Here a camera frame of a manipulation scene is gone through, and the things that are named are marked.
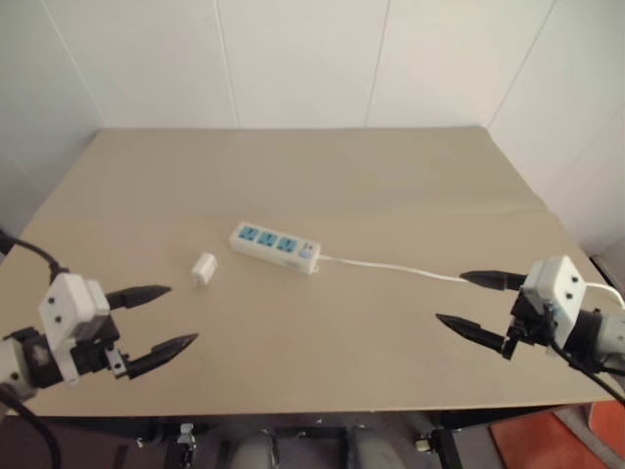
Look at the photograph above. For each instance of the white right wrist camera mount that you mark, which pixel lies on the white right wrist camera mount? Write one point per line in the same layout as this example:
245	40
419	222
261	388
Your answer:
556	285

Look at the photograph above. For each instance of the silver frame clamp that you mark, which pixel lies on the silver frame clamp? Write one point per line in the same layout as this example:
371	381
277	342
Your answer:
186	434

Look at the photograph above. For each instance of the white blue-socket power strip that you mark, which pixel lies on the white blue-socket power strip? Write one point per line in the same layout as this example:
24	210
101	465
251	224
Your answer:
273	249

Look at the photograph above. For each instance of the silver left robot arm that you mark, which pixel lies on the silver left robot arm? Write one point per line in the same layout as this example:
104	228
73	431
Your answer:
12	366

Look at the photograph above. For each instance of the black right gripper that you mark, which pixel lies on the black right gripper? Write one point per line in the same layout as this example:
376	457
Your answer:
527	325

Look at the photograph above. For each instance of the orange floor mat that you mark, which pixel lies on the orange floor mat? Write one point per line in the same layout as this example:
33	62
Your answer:
527	439

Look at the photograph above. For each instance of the white plug adapter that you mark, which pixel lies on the white plug adapter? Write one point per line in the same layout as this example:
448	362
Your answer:
204	269

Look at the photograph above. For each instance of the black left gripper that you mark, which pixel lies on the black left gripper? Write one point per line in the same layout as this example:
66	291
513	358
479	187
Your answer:
93	356

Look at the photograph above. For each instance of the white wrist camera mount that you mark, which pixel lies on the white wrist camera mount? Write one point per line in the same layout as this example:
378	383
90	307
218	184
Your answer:
556	285
68	303

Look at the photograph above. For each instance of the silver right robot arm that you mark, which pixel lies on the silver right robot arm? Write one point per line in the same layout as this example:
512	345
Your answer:
610	337

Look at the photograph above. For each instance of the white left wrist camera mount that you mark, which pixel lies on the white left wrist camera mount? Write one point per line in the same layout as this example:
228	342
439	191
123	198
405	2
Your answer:
68	303

